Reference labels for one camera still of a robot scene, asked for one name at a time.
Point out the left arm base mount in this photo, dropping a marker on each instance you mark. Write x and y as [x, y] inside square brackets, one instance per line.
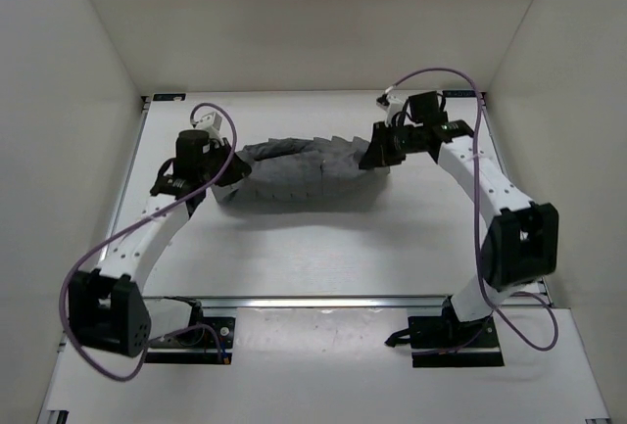
[199, 347]

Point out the blue corner label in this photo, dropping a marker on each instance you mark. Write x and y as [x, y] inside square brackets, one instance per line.
[169, 97]
[452, 94]

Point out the grey pleated skirt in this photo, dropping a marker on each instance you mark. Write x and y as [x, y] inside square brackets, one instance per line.
[303, 175]

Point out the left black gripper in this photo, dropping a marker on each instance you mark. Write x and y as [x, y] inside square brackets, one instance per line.
[238, 169]

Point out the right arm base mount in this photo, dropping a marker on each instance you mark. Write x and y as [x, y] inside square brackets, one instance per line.
[436, 342]

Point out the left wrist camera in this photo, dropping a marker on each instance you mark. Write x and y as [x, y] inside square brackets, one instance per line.
[192, 144]

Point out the left blue corner label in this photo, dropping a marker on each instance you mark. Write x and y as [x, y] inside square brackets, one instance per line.
[169, 97]

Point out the right blue corner label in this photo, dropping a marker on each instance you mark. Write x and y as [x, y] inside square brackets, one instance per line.
[452, 94]

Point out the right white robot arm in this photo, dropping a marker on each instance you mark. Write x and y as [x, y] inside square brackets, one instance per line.
[521, 241]

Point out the aluminium front rail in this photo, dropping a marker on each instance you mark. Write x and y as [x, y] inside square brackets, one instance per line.
[324, 302]

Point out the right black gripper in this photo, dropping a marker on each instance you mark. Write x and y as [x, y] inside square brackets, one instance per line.
[378, 154]

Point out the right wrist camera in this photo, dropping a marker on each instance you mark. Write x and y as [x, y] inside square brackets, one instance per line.
[428, 108]

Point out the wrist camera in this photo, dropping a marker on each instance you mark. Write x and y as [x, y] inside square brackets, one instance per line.
[192, 144]
[428, 108]

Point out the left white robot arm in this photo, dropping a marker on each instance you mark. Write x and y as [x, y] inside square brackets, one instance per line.
[104, 308]

